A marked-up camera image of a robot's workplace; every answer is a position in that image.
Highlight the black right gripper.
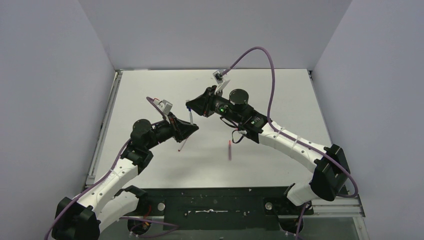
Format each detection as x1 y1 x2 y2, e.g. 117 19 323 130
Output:
186 85 242 124

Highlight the white red marker pen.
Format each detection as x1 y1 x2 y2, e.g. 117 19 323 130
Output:
177 138 188 152

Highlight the white blue marker pen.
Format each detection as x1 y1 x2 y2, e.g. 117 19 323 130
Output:
189 111 194 125

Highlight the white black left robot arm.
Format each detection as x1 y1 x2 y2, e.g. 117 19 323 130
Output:
44 112 199 240

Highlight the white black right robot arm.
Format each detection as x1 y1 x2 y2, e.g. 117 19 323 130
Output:
186 85 350 206

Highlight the pink marker pen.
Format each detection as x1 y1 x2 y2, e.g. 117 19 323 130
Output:
227 140 232 161

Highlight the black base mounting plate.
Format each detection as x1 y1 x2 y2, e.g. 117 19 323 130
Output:
125 186 302 232

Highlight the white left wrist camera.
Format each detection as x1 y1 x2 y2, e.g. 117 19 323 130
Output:
157 99 173 116

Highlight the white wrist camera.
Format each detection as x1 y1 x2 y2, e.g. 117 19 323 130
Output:
157 99 173 116
212 69 230 95

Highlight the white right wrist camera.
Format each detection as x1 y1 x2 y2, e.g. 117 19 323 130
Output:
212 69 230 95

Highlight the left side aluminium rail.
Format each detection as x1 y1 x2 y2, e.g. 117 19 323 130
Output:
84 70 123 188

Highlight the aluminium frame rail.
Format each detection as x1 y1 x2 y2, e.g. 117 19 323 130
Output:
67 194 366 220

